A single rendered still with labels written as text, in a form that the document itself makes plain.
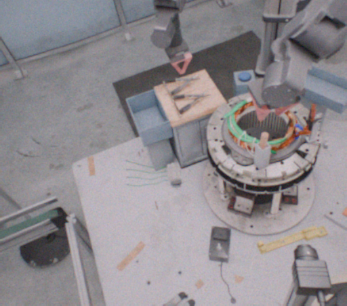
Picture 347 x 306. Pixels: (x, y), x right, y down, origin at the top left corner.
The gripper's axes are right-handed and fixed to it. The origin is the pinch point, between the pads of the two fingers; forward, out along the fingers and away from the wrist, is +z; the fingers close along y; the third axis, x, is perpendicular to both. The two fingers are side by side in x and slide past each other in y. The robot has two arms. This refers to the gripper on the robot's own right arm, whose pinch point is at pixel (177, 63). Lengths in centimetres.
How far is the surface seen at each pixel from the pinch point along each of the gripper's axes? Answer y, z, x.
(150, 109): -2.2, 18.3, -12.6
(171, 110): 8.9, 10.2, -7.2
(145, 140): 13.3, 15.1, -19.0
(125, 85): -129, 117, -13
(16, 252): -23, 116, -109
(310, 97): 22.7, 13.9, 36.9
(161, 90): -1.6, 10.3, -7.0
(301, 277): 77, -24, -7
